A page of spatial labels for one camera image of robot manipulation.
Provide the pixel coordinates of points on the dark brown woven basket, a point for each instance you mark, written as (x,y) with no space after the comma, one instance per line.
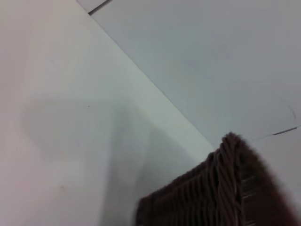
(211,193)

